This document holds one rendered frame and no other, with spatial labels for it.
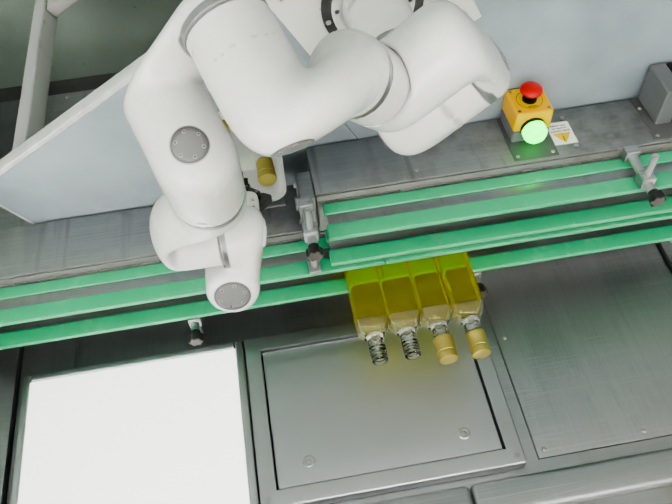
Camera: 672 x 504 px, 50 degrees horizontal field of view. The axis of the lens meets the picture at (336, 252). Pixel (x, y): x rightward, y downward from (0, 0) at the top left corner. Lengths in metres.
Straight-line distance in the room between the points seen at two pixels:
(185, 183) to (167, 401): 0.78
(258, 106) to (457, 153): 0.78
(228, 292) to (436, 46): 0.44
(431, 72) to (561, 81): 0.70
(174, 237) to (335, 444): 0.61
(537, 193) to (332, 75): 0.76
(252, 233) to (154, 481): 0.58
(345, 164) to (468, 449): 0.56
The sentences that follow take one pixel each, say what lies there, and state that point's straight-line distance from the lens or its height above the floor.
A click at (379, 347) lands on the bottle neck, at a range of 1.25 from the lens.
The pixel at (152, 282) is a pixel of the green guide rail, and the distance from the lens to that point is 1.36.
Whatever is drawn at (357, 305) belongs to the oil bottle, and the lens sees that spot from 1.28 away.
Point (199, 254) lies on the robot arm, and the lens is 0.94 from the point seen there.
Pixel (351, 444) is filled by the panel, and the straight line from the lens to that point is 1.33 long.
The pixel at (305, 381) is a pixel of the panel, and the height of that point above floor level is 1.09.
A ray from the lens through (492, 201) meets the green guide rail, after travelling 1.30.
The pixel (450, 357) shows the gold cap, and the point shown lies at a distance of 1.26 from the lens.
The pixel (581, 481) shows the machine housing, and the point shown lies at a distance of 1.36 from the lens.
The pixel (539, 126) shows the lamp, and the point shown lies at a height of 0.85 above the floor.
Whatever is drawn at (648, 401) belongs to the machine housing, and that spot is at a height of 1.24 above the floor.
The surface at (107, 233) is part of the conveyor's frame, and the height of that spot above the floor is 0.81.
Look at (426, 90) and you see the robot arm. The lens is 0.76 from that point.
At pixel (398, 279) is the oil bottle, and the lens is 1.32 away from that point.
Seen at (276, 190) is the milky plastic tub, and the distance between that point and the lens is 1.32.
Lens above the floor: 1.73
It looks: 37 degrees down
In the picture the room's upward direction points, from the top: 168 degrees clockwise
